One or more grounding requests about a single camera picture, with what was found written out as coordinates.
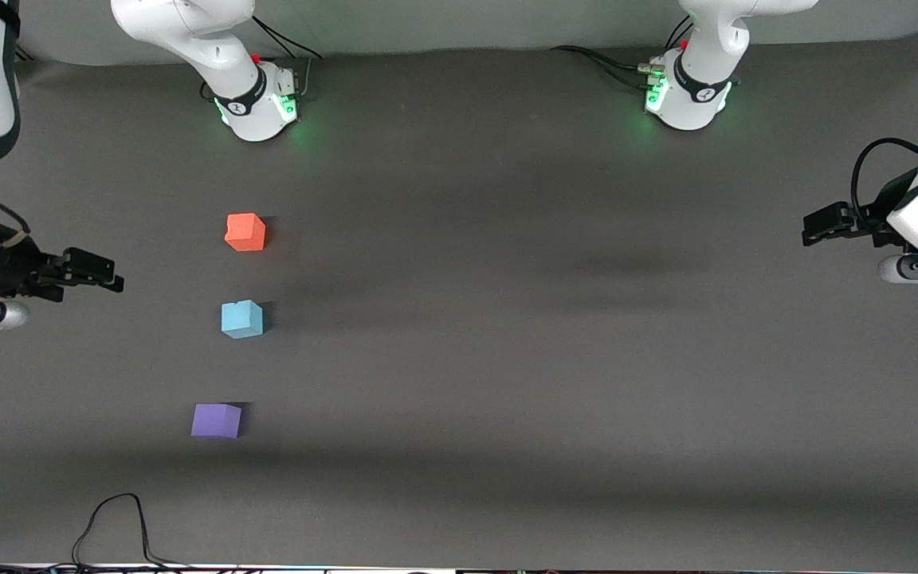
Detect light blue foam block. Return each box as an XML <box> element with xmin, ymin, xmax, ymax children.
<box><xmin>221</xmin><ymin>300</ymin><xmax>264</xmax><ymax>340</ymax></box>

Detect orange foam block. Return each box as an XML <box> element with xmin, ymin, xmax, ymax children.
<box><xmin>225</xmin><ymin>213</ymin><xmax>267</xmax><ymax>253</ymax></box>

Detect purple foam block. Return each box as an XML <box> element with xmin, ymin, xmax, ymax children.
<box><xmin>190</xmin><ymin>403</ymin><xmax>242</xmax><ymax>439</ymax></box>

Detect black cable on table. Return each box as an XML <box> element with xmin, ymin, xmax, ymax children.
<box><xmin>0</xmin><ymin>493</ymin><xmax>213</xmax><ymax>573</ymax></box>

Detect black left arm base cables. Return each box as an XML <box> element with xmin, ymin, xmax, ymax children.
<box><xmin>551</xmin><ymin>14</ymin><xmax>671</xmax><ymax>90</ymax></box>

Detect black arm base cables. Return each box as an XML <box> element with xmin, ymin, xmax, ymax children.
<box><xmin>551</xmin><ymin>14</ymin><xmax>671</xmax><ymax>90</ymax></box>
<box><xmin>252</xmin><ymin>14</ymin><xmax>324</xmax><ymax>100</ymax></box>

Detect black right arm base cables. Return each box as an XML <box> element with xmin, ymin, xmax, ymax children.
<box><xmin>252</xmin><ymin>14</ymin><xmax>324</xmax><ymax>100</ymax></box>

